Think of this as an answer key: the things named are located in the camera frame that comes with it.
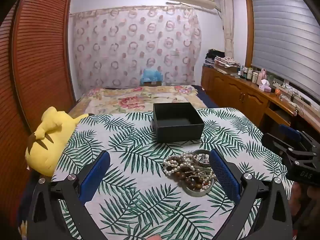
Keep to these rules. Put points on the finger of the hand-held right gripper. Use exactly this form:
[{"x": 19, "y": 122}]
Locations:
[
  {"x": 290, "y": 131},
  {"x": 275, "y": 142}
]

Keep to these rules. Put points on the grey window blind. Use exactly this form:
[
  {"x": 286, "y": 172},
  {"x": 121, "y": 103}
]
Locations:
[{"x": 282, "y": 35}]

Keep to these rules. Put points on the pink box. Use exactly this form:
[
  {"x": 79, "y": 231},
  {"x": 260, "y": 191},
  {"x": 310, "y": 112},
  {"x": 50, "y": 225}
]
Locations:
[{"x": 264, "y": 86}]

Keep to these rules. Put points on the stack of floral cloths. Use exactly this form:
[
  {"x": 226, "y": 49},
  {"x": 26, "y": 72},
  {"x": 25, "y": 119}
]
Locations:
[{"x": 227, "y": 63}]

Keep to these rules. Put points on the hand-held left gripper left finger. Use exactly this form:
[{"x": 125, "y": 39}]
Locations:
[{"x": 96, "y": 172}]

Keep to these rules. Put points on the row of cosmetic bottles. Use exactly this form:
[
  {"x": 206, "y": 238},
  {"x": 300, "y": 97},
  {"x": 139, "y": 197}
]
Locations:
[{"x": 250, "y": 75}]

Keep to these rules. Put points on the floral bedspread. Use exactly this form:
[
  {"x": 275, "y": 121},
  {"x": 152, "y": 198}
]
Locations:
[{"x": 125, "y": 100}]

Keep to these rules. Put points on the blue plush toy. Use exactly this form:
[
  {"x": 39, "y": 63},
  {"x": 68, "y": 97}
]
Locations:
[{"x": 151, "y": 76}]

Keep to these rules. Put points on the white window curtain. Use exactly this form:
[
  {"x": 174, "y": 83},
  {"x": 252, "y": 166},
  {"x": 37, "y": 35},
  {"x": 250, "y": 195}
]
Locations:
[{"x": 227, "y": 25}]

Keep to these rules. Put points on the wooden louvered wardrobe door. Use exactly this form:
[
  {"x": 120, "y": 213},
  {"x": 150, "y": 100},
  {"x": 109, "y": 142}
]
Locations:
[{"x": 40, "y": 55}]

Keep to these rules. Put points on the black box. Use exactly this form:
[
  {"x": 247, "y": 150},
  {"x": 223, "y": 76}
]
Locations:
[{"x": 180, "y": 132}]

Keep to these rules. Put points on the circle print curtain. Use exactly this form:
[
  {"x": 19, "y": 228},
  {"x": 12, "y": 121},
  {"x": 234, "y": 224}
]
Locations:
[{"x": 112, "y": 42}]

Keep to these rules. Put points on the wooden cabinet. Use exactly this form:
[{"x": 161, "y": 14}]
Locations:
[{"x": 237, "y": 90}]

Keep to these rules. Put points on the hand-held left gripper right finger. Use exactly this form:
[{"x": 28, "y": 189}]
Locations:
[{"x": 223, "y": 172}]

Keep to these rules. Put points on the yellow plush toy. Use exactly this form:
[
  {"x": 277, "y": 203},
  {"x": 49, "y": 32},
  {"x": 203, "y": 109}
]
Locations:
[{"x": 47, "y": 142}]

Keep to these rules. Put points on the leaf print tablecloth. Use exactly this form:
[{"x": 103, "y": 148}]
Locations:
[{"x": 140, "y": 192}]

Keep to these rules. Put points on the stack of dark clothes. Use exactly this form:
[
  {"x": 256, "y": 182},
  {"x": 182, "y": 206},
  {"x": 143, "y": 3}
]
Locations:
[{"x": 211, "y": 57}]

